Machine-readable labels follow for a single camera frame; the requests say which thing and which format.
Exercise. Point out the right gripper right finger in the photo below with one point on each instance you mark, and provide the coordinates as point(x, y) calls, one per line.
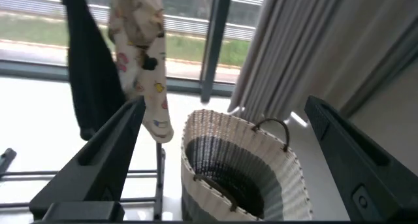
point(365, 181)

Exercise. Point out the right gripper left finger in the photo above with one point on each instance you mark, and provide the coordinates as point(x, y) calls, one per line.
point(91, 178)

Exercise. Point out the black garment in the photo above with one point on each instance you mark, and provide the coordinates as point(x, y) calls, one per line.
point(91, 70)

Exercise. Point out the cream printed garment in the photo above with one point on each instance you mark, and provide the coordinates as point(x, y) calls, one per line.
point(140, 54)

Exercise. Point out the black clothes rack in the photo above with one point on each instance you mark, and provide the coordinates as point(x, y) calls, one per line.
point(160, 178)

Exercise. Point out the white laundry basket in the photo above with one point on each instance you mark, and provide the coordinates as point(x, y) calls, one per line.
point(261, 145)

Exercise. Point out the beige curtain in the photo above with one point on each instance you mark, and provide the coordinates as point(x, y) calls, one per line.
point(310, 38)

